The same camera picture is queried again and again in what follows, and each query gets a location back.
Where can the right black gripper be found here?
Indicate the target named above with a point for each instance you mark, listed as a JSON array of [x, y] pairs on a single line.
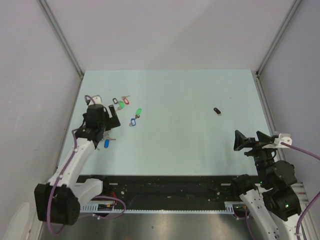
[[241, 140]]

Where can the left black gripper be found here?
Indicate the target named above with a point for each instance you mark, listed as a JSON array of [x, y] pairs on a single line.
[[114, 122]]

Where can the blue tag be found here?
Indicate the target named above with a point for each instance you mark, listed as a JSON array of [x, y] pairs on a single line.
[[106, 143]]

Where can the metal disc keyring organiser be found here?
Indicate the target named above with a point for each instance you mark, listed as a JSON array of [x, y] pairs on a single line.
[[106, 136]]

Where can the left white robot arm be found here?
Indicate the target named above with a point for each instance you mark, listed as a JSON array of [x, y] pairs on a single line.
[[59, 201]]

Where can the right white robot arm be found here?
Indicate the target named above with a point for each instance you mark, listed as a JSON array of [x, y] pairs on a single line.
[[274, 205]]

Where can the blue tag key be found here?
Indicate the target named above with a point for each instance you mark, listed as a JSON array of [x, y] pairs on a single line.
[[132, 122]]

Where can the green tag key upper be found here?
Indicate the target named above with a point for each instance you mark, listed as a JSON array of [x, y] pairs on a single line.
[[121, 105]]

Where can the green tag key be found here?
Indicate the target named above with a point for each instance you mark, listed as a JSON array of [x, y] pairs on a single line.
[[121, 105], [138, 113]]

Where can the green tag key lower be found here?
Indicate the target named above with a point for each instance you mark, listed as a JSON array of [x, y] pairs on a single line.
[[138, 113]]

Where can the red tag key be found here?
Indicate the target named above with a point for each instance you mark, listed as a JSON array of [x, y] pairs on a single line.
[[125, 99]]

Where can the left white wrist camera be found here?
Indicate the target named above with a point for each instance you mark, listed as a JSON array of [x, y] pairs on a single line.
[[97, 99]]

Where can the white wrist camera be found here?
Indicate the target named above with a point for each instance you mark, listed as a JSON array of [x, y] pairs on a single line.
[[97, 99], [282, 140]]

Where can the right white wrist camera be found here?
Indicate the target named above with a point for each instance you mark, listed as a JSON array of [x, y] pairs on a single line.
[[282, 140]]

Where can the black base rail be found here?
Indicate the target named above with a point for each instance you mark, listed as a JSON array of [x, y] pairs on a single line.
[[127, 187]]

